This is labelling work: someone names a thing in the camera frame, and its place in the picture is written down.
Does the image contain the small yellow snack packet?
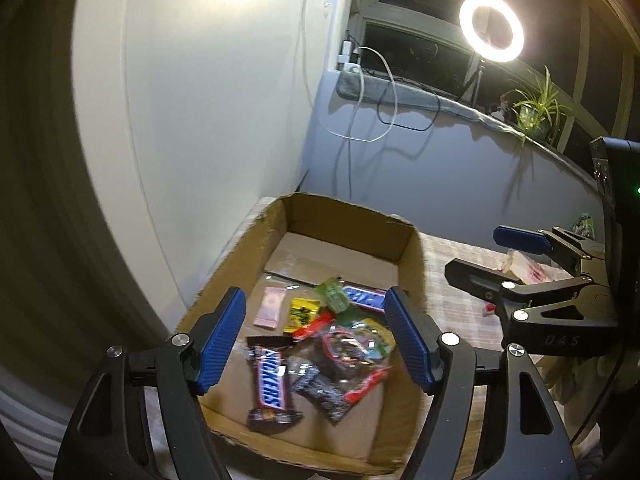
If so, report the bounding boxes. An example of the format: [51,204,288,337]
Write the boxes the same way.
[283,297,321,336]

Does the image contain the black snack packet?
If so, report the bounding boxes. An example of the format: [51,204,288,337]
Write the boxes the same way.
[287,355,361,424]

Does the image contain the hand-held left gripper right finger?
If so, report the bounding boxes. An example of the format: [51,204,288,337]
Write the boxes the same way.
[384,286,576,480]

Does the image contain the blue chocolate bar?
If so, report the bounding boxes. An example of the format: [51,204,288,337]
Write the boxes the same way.
[341,285,389,314]

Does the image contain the small red snack packet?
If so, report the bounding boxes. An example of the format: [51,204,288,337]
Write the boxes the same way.
[292,311,335,340]

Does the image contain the cardboard box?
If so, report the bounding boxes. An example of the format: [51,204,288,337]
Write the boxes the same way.
[172,192,432,476]

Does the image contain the clear wrapped bread pack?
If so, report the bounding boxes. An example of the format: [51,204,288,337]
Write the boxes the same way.
[500,249,572,286]

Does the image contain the white framed window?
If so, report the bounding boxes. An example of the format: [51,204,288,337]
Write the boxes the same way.
[350,0,640,161]

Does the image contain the pink snack packet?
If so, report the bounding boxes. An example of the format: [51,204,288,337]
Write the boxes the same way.
[253,287,286,330]

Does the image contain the green and white bag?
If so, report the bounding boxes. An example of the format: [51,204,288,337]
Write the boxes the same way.
[572,214,597,239]

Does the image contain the grey windowsill cloth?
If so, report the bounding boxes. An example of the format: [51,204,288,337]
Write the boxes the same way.
[336,69,603,196]

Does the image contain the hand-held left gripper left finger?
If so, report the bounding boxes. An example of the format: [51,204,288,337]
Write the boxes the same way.
[52,287,248,480]

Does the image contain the black cable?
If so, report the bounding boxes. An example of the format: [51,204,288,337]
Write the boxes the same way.
[377,77,442,132]

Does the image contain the ring light tripod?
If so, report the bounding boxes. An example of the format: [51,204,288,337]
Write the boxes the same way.
[460,60,487,107]

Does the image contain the beige cloth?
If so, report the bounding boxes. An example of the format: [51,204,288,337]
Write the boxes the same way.
[542,352,632,407]

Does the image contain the white power adapter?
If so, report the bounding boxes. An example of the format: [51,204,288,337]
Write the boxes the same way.
[336,40,363,72]

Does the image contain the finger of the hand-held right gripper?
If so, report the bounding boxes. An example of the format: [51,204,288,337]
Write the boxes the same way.
[492,225,607,267]
[444,257,609,359]

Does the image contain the small green snack packet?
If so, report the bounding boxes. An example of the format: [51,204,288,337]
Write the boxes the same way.
[314,276,353,313]

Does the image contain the plaid tablecloth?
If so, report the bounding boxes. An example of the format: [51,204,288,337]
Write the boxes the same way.
[0,197,616,480]

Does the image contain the potted spider plant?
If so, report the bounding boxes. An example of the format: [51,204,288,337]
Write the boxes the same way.
[500,65,577,147]

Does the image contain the brown chocolate bar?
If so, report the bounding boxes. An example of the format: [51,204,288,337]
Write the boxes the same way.
[246,345,305,435]

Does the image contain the white cable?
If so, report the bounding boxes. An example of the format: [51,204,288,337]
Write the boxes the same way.
[295,0,399,144]

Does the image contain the clear red-edged snack packet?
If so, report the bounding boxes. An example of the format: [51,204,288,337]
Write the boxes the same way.
[320,322,396,404]

